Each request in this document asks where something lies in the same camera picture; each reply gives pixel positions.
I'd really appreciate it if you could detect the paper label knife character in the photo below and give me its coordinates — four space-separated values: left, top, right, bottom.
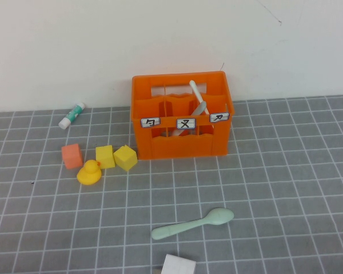
209 112 230 123

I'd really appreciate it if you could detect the yellow rubber duck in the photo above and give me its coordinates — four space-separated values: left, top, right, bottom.
76 159 102 187

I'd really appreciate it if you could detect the paper label fork character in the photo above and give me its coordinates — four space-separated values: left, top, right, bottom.
176 117 197 130

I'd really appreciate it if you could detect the paper label spoon character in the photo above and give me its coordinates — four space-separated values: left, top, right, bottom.
139 116 161 130

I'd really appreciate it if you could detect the white green glue stick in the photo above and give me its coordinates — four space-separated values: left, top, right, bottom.
58 102 86 130

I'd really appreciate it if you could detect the orange foam cube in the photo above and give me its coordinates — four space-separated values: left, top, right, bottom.
61 143 83 170

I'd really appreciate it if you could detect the cream plastic knife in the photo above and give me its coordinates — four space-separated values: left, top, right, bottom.
188 79 211 115

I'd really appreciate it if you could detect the mint green plastic spoon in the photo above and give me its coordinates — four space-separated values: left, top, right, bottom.
150 207 235 241

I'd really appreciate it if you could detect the yellow foam cube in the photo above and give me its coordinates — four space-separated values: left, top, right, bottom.
113 144 138 172
95 144 115 170

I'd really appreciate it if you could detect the orange plastic cutlery crate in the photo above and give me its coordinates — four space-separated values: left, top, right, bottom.
130 71 235 160

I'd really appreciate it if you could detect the pale lilac white block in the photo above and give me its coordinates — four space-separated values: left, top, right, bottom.
159 253 197 274

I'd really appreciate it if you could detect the grey plastic fork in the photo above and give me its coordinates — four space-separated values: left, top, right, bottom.
173 101 208 137

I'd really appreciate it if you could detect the grey checked tablecloth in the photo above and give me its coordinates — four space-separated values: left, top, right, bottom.
0 95 343 274

